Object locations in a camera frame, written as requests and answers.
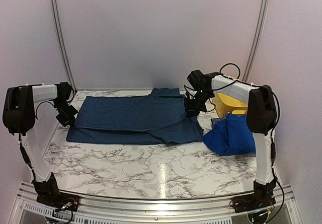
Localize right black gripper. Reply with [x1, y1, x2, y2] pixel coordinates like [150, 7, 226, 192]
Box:
[184, 89, 213, 118]

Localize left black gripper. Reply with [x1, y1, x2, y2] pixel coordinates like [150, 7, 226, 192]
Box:
[53, 100, 77, 126]

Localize grey-blue garment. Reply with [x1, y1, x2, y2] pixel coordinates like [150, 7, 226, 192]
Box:
[66, 88, 203, 144]

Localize blue pleated skirt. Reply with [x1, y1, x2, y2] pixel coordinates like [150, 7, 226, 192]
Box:
[203, 114, 256, 156]

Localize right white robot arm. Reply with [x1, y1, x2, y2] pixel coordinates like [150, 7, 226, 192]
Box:
[185, 69, 280, 208]

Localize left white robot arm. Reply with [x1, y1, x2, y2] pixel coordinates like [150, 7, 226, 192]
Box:
[3, 82, 77, 206]

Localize blue checked folded shirt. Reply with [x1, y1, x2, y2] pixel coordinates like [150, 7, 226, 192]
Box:
[211, 114, 229, 129]

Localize yellow plastic basket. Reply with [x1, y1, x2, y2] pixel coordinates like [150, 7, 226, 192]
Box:
[211, 76, 250, 118]

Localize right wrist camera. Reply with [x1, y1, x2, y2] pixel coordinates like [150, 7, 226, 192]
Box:
[187, 70, 211, 89]

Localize left aluminium wall profile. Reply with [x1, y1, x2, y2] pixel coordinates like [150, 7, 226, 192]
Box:
[50, 0, 77, 91]

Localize aluminium wall profile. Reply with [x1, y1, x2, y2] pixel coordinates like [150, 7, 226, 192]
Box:
[50, 0, 77, 91]
[242, 0, 269, 82]

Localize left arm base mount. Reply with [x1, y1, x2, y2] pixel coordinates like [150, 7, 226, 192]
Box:
[36, 193, 80, 212]

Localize aluminium table front rail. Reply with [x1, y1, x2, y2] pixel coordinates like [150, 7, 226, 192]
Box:
[72, 185, 303, 223]

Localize right aluminium wall profile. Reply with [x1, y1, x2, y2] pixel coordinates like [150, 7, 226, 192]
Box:
[242, 0, 269, 82]

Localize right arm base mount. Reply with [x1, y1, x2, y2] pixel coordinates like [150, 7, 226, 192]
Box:
[229, 193, 276, 213]

